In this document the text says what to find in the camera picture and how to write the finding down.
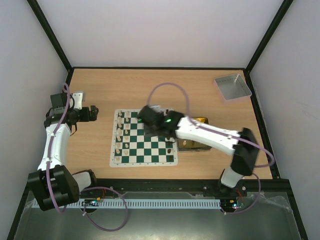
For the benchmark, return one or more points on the silver square metal tin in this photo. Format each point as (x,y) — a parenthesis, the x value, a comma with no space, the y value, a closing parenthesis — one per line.
(232,88)

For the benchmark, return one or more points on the white slotted cable duct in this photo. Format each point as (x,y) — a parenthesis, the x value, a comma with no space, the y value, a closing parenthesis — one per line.
(149,204)

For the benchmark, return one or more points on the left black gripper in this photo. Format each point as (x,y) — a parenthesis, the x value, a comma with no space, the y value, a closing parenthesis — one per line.
(93,115)

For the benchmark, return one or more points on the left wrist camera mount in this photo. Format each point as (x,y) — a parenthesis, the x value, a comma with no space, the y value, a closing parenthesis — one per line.
(77,99)

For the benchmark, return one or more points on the gold metal tin tray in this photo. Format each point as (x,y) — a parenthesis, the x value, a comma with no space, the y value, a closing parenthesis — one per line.
(187,145)

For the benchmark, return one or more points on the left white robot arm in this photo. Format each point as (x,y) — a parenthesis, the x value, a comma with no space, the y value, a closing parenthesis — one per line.
(52,185)

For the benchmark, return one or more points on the green white chess board mat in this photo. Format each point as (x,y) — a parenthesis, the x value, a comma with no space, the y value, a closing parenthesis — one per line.
(132,146)

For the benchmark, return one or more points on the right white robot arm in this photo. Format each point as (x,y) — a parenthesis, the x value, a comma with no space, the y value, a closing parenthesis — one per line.
(240,145)

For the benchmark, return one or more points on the black aluminium frame rail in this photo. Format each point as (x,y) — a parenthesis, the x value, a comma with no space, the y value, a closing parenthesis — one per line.
(209,188)

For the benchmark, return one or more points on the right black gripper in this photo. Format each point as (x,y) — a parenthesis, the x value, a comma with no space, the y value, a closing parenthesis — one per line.
(146,116)

